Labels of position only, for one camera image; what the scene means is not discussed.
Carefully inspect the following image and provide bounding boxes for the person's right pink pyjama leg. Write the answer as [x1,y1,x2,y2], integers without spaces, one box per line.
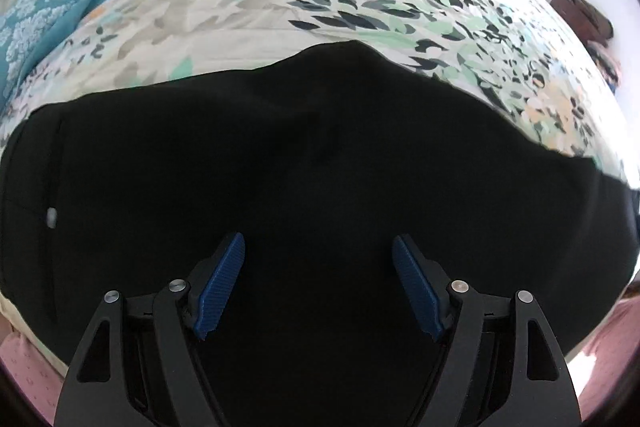
[579,286,640,409]

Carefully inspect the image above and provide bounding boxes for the black pants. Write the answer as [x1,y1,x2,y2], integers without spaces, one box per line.
[0,40,640,427]

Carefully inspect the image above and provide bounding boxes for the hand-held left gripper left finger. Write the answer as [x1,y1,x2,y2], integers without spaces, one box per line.
[54,232,246,427]

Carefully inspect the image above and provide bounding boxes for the bed with floral sheet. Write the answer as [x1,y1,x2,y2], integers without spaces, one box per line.
[0,0,633,364]

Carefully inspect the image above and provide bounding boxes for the person's pink pyjama leg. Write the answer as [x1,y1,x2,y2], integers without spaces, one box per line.
[579,286,640,409]
[0,331,65,427]

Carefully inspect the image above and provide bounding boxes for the blue patterned pillow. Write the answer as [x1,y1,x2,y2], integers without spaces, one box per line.
[0,0,152,98]

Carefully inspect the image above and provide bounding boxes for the pile of colourful clothes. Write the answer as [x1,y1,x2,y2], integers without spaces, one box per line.
[587,39,624,84]

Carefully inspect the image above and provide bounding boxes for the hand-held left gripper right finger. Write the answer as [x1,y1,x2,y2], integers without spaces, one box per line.
[391,234,582,427]

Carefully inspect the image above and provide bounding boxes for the person's left pink pyjama leg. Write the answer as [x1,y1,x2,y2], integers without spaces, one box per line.
[0,331,65,427]

